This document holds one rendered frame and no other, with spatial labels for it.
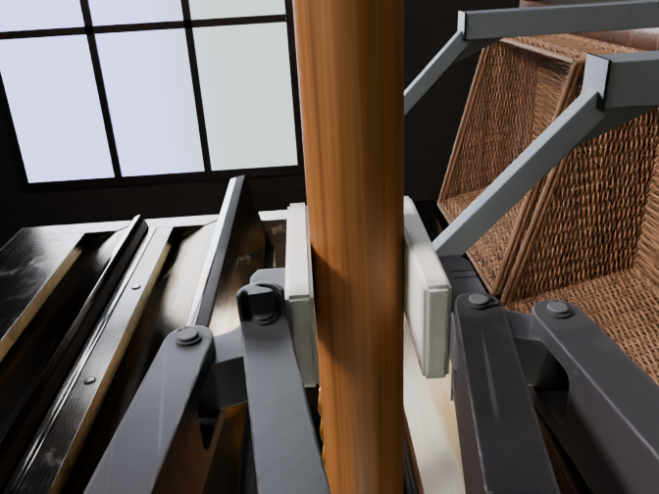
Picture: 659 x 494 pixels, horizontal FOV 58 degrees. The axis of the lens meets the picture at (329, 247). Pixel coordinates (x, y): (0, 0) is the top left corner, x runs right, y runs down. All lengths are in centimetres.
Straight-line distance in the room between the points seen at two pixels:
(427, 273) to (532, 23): 91
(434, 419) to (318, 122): 90
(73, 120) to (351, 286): 314
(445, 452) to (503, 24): 68
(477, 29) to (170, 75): 227
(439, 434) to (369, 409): 81
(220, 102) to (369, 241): 294
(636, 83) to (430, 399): 67
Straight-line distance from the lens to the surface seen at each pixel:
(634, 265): 131
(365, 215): 17
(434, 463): 98
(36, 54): 330
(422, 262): 17
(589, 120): 59
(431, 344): 17
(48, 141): 336
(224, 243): 131
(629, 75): 58
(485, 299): 16
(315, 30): 16
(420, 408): 107
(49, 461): 109
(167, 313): 139
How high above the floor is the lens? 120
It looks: 1 degrees down
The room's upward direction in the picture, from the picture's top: 94 degrees counter-clockwise
